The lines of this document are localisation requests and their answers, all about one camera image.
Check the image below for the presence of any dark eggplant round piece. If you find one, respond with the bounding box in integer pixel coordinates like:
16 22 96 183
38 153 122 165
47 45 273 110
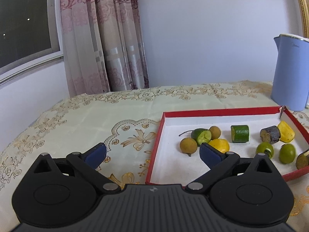
296 150 309 170

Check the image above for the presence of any green cucumber piece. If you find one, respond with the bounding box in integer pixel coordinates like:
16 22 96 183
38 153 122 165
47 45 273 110
230 125 249 143
179 128 212 147

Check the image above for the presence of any pink floral curtain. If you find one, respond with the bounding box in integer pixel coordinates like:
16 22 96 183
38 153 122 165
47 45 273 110
59 0 149 96

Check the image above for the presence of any blue electric kettle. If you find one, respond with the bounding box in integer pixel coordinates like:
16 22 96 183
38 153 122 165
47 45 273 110
271 34 308 111

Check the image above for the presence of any round green tomato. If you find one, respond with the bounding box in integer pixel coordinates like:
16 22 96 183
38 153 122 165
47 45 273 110
279 143 296 165

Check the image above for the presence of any red shallow cardboard box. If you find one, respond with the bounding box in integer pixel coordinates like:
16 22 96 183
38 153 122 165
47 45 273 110
146 106 308 186

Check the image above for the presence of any large yellow fruit piece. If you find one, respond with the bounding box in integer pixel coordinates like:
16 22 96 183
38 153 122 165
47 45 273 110
277 120 295 143

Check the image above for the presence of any dark eggplant chunk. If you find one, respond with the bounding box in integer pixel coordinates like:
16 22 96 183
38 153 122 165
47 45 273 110
260 125 281 144

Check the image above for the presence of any brown longan fruit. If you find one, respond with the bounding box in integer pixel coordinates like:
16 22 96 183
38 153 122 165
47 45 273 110
179 138 197 157
209 126 221 140

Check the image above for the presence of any gold picture frame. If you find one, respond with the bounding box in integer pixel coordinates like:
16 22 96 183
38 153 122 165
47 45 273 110
298 0 309 38

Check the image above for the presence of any cream embroidered tablecloth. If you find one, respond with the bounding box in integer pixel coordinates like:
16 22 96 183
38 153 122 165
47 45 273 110
1 81 308 231

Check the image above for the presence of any window with white frame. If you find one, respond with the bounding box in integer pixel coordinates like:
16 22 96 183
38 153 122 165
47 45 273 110
1 0 63 85

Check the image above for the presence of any green tomato with stem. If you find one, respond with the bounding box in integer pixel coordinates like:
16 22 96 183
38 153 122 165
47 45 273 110
256 142 274 159

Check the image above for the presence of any small yellow fruit piece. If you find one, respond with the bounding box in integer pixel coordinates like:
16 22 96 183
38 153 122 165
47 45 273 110
208 139 230 154

